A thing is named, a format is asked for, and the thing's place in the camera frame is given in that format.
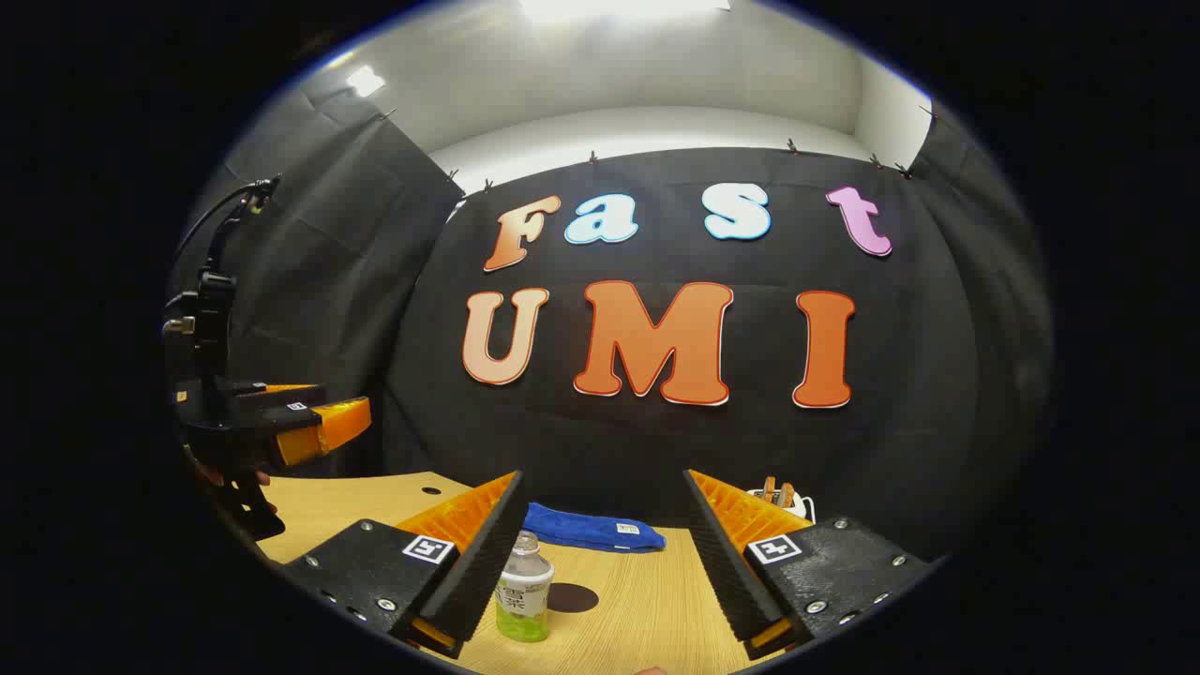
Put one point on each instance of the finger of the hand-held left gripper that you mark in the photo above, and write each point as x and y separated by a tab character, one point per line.
272	395
328	427

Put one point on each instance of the ceiling light panel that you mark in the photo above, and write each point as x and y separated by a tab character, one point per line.
366	81

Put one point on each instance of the clear green-label water bottle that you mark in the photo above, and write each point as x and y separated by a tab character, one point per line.
523	595

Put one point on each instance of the blue folded towel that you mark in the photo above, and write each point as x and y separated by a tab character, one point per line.
591	530

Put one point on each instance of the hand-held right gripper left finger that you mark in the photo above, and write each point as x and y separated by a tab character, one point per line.
483	572

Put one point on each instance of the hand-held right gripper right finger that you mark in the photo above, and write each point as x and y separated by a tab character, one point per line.
722	562

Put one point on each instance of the white toaster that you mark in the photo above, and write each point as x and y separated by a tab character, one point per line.
797	507

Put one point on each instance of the dark brown round coaster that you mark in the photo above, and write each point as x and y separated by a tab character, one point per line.
577	598

